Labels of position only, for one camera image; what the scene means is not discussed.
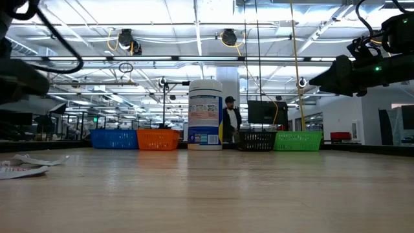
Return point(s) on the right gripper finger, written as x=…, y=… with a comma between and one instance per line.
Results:
x=326, y=79

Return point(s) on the orange plastic basket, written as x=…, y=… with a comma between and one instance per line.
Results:
x=158, y=139

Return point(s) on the black background screen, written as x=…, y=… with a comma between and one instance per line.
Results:
x=408, y=117

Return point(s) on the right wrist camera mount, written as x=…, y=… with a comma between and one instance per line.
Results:
x=363, y=51

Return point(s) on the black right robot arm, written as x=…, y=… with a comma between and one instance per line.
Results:
x=401, y=32

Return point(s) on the black plastic basket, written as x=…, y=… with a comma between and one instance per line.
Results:
x=257, y=140

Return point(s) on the white disinfecting wipes canister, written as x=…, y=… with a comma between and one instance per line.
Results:
x=204, y=113

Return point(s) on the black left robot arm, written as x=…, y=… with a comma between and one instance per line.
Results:
x=19, y=81

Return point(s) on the green plastic basket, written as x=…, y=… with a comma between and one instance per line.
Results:
x=297, y=140

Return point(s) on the black stand with boom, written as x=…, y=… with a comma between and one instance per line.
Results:
x=164, y=106

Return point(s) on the blue plastic basket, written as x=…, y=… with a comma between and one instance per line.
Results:
x=113, y=139

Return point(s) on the black monitor on cart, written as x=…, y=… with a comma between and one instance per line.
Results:
x=266, y=111

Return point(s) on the person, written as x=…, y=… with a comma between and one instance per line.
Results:
x=231, y=119

